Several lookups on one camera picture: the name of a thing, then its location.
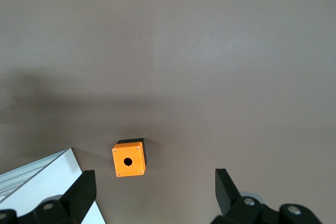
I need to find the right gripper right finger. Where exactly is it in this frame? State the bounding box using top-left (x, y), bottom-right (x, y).
top-left (211, 168), bottom-right (280, 224)

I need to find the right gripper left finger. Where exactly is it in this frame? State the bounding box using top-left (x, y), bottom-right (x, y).
top-left (15, 169), bottom-right (97, 224)

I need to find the white drawer cabinet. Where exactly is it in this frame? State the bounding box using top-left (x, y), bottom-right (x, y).
top-left (0, 148), bottom-right (106, 224)

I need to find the orange button enclosure box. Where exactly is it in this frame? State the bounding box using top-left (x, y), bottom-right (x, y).
top-left (111, 137), bottom-right (149, 179)

